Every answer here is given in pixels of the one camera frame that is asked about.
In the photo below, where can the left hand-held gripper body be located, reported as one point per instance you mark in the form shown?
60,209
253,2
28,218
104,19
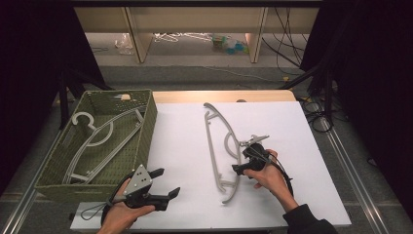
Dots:
141,178

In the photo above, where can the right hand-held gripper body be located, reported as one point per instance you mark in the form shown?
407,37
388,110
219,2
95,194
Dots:
258,156

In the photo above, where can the green woven basket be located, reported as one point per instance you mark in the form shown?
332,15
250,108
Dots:
142,143

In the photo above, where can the grey plastic clothes hanger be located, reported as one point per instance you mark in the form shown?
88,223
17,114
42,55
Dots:
212,147
82,113
123,142

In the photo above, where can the person's right hand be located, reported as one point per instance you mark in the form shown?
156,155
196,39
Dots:
271,178

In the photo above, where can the person's left hand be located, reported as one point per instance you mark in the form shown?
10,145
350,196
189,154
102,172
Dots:
118,217

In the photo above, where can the white table sheet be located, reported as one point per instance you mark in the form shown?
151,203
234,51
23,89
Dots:
181,146

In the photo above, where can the teal plastic toys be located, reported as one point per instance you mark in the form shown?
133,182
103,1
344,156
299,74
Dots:
232,45

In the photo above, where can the black curtain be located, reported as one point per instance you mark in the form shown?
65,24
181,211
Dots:
373,97
29,81

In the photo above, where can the clear plastic bag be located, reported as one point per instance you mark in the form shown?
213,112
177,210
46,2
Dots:
124,44

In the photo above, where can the beige wooden bench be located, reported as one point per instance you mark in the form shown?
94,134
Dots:
195,19

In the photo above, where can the aluminium floor rail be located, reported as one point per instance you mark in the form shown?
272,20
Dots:
19,211
354,175

